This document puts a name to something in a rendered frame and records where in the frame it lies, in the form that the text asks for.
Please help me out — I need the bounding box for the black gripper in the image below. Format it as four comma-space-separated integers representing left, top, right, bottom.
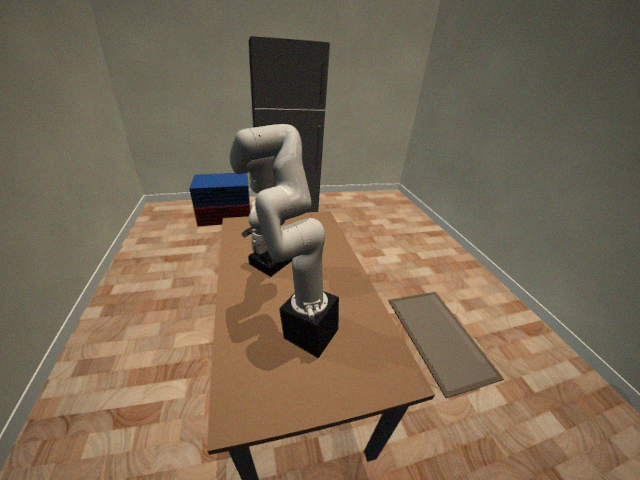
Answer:
252, 233, 268, 263

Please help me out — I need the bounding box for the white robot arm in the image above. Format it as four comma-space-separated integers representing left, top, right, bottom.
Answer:
230, 124, 328, 319

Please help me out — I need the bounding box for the black lighting desk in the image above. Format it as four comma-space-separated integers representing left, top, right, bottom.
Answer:
248, 252, 292, 277

